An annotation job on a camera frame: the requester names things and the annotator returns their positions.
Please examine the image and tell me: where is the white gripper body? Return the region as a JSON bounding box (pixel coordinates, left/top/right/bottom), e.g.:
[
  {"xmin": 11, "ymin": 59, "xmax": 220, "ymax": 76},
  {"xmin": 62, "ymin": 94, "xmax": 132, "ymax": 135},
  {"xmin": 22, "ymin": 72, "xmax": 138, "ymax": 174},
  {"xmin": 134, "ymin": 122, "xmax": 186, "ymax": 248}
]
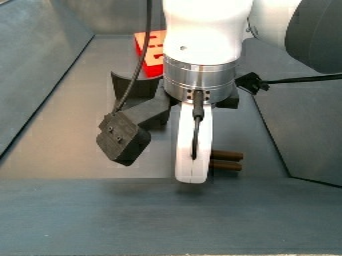
[{"xmin": 174, "ymin": 102, "xmax": 212, "ymax": 184}]

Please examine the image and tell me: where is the black curved fixture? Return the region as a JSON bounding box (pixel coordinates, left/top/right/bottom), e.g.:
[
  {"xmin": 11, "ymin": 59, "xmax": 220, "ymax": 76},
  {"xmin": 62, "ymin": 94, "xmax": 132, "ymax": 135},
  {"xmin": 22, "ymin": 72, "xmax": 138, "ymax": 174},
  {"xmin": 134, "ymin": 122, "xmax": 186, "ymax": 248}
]
[{"xmin": 110, "ymin": 73, "xmax": 161, "ymax": 109}]

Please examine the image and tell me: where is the black cable clip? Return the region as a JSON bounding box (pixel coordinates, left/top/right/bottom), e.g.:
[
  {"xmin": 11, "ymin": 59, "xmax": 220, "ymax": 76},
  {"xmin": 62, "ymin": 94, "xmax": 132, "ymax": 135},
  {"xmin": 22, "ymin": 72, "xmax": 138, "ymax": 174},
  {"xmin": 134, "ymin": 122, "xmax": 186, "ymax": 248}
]
[{"xmin": 235, "ymin": 72, "xmax": 269, "ymax": 95}]

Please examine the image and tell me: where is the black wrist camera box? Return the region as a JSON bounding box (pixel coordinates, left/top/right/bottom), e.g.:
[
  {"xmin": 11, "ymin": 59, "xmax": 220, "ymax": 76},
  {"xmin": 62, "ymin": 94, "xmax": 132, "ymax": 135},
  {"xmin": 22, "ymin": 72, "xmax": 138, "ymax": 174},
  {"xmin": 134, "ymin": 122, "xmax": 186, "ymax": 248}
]
[{"xmin": 96, "ymin": 87, "xmax": 170, "ymax": 166}]

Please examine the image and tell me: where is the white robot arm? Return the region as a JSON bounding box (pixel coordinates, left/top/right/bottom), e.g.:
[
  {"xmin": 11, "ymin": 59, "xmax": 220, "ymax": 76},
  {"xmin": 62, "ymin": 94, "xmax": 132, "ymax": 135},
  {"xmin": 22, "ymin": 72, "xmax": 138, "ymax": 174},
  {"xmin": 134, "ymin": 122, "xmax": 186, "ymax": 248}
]
[{"xmin": 162, "ymin": 0, "xmax": 342, "ymax": 184}]

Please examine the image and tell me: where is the red block with shaped holes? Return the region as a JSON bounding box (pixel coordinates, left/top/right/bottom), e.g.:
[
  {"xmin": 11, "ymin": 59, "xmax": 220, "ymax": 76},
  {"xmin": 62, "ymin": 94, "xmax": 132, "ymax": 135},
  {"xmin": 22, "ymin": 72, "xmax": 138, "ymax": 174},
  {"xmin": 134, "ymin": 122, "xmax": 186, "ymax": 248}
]
[{"xmin": 142, "ymin": 30, "xmax": 165, "ymax": 78}]

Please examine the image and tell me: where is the brown three prong object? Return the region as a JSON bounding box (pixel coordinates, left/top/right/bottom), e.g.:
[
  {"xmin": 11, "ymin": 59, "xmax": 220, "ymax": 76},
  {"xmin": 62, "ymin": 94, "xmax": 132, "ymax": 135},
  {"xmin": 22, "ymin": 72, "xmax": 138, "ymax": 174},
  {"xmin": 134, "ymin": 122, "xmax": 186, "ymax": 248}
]
[{"xmin": 209, "ymin": 150, "xmax": 243, "ymax": 171}]

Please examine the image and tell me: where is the black camera cable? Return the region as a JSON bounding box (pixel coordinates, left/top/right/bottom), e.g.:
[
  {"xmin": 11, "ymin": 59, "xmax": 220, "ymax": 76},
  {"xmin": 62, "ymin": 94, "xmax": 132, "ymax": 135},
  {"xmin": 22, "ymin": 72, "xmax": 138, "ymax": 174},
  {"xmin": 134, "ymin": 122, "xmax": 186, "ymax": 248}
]
[{"xmin": 112, "ymin": 0, "xmax": 153, "ymax": 114}]

